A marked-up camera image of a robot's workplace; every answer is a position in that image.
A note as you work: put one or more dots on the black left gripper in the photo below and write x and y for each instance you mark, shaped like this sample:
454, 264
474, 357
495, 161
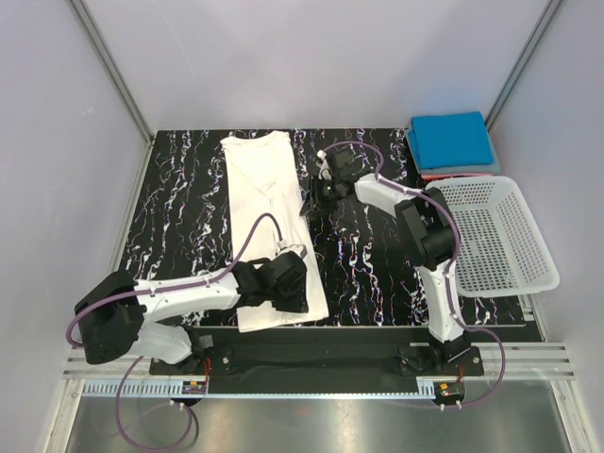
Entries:
298, 304

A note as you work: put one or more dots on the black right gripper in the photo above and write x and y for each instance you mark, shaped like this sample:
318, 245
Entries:
314, 205

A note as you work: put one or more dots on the white t-shirt with print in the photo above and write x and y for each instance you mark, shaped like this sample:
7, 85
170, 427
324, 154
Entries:
264, 203

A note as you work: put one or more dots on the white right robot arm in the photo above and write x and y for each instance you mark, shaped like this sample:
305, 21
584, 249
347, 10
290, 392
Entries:
430, 242

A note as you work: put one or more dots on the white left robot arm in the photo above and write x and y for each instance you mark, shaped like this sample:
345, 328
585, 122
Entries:
122, 315

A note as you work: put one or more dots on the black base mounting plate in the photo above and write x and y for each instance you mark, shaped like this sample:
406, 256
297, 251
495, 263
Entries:
334, 357

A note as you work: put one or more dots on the folded pink t-shirt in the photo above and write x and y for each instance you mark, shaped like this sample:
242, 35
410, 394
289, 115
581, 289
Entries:
432, 177

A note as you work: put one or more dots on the folded blue t-shirt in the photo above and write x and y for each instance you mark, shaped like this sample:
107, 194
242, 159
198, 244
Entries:
450, 140

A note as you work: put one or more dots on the white plastic laundry basket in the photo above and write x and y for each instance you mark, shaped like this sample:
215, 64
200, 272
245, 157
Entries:
503, 252

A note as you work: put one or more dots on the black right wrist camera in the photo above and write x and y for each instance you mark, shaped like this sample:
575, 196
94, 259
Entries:
339, 166

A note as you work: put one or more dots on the white slotted cable duct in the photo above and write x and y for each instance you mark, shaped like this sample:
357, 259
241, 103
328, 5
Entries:
187, 389

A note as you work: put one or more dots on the aluminium frame rail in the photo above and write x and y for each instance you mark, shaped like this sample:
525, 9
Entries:
547, 361

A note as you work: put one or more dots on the right aluminium corner post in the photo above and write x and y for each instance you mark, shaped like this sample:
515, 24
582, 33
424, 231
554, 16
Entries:
536, 37

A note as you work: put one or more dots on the aluminium corner post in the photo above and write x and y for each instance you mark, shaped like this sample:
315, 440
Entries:
536, 37
107, 61

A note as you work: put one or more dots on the left aluminium corner post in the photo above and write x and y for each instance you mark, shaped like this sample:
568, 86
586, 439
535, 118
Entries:
107, 61

